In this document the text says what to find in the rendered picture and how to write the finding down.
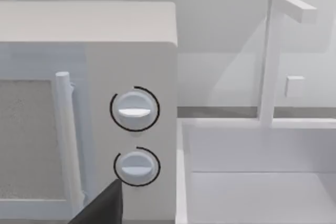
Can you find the small white microwave knob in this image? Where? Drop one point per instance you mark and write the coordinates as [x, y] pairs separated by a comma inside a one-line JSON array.
[[137, 166]]

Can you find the tall white tap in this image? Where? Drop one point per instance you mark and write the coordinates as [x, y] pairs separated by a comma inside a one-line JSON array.
[[273, 58]]

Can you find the white sink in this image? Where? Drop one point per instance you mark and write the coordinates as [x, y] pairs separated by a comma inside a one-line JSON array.
[[257, 171]]

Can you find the pale microwave oven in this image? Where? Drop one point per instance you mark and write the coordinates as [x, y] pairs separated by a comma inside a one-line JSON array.
[[131, 51]]

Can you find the pale microwave door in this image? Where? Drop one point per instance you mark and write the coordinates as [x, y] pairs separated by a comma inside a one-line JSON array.
[[31, 134]]

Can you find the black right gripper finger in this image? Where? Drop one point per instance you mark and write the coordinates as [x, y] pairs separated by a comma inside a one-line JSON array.
[[107, 205]]

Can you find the large white microwave knob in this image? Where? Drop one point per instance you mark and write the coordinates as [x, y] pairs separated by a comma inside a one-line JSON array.
[[134, 109]]

